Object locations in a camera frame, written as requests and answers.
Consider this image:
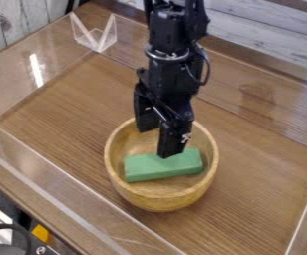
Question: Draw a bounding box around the clear acrylic tray wall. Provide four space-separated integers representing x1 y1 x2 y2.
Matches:
0 128 185 255

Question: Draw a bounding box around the brown wooden bowl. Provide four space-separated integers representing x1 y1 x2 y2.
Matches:
105 119 219 212

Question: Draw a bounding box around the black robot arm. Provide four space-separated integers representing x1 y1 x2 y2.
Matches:
135 0 211 158

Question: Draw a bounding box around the clear acrylic corner bracket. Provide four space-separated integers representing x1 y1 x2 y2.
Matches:
70 13 119 53

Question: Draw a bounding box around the black cable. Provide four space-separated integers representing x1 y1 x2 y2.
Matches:
0 224 34 255

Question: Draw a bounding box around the green rectangular block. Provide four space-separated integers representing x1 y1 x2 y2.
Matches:
125 147 203 183

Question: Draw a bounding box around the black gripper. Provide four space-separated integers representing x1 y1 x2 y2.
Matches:
135 50 205 158

